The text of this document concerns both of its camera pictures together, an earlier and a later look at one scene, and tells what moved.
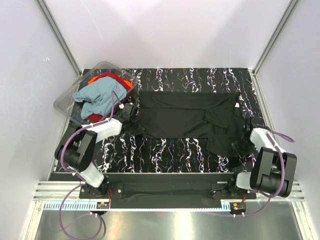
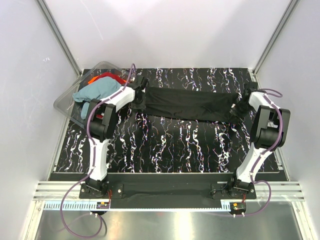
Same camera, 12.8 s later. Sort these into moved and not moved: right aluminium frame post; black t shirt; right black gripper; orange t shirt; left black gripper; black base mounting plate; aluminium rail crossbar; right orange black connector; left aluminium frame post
Moved: left black gripper; black t shirt; right black gripper
Not moved: aluminium rail crossbar; right aluminium frame post; left aluminium frame post; orange t shirt; right orange black connector; black base mounting plate
